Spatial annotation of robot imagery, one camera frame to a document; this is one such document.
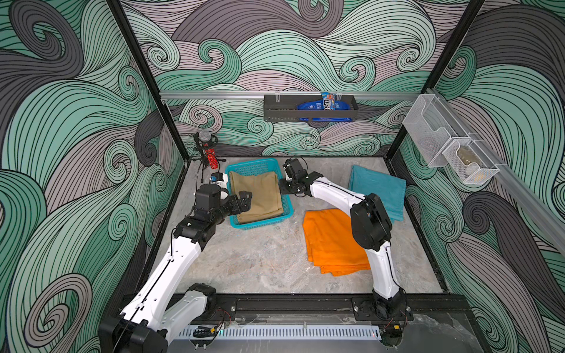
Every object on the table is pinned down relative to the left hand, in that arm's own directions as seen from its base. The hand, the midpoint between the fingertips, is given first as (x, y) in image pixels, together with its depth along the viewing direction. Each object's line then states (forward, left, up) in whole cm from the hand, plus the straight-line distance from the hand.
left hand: (240, 193), depth 77 cm
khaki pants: (+12, -8, -21) cm, 25 cm away
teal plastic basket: (+28, -3, -16) cm, 32 cm away
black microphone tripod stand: (+26, +20, -1) cm, 33 cm away
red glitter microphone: (+27, +18, +2) cm, 33 cm away
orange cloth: (-10, -35, -21) cm, 42 cm away
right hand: (+15, -17, -15) cm, 27 cm away
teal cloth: (+18, -69, -22) cm, 74 cm away
